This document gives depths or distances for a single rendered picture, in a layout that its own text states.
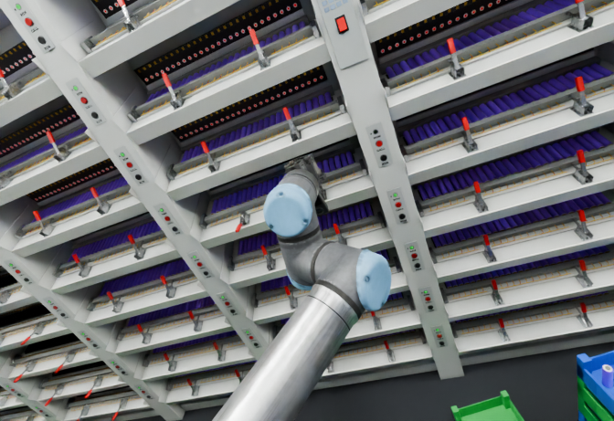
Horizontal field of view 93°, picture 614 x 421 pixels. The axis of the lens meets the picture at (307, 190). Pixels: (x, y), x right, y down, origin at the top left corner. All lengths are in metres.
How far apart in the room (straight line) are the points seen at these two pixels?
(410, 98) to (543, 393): 1.17
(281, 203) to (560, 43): 0.72
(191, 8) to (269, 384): 0.77
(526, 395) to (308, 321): 1.16
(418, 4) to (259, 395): 0.79
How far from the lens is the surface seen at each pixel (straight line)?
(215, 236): 1.02
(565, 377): 1.57
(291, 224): 0.54
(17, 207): 1.59
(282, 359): 0.46
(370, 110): 0.79
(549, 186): 1.08
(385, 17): 0.78
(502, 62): 0.87
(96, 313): 1.60
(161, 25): 0.88
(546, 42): 0.93
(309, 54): 0.77
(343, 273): 0.49
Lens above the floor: 1.34
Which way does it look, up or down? 23 degrees down
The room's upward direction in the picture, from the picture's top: 24 degrees counter-clockwise
